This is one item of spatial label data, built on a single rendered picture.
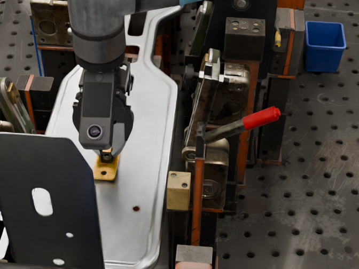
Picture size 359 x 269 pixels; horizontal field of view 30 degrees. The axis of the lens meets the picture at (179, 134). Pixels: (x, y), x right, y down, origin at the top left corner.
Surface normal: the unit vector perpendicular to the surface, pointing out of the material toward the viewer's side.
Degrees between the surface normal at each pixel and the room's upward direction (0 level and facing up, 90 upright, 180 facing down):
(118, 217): 0
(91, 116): 29
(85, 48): 90
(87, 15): 90
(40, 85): 0
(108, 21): 90
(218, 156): 0
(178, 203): 90
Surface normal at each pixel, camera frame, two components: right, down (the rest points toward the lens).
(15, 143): -0.08, 0.71
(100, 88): -0.03, -0.27
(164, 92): 0.02, -0.70
